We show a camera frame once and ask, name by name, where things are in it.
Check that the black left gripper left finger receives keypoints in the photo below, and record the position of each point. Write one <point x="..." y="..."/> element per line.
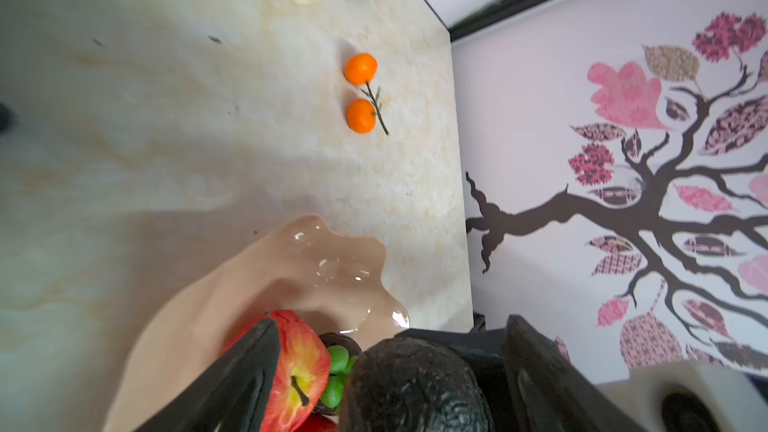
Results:
<point x="230" y="395"/>

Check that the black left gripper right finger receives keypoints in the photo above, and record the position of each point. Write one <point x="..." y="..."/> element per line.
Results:
<point x="546" y="389"/>

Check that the red apple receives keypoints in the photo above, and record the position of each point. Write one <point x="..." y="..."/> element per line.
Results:
<point x="302" y="373"/>

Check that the dark purple mangosteen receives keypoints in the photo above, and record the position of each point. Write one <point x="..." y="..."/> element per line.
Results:
<point x="343" y="352"/>

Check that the dark avocado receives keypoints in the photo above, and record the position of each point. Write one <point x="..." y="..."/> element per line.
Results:
<point x="409" y="384"/>

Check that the pink scalloped fruit bowl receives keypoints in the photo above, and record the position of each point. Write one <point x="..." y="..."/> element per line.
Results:
<point x="332" y="281"/>

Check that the orange tangerine pair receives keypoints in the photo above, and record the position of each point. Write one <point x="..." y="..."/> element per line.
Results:
<point x="364" y="113"/>

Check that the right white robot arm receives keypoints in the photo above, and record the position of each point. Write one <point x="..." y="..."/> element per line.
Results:
<point x="691" y="396"/>

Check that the dark purple grape bunch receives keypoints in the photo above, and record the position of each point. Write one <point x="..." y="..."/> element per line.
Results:
<point x="6" y="118"/>

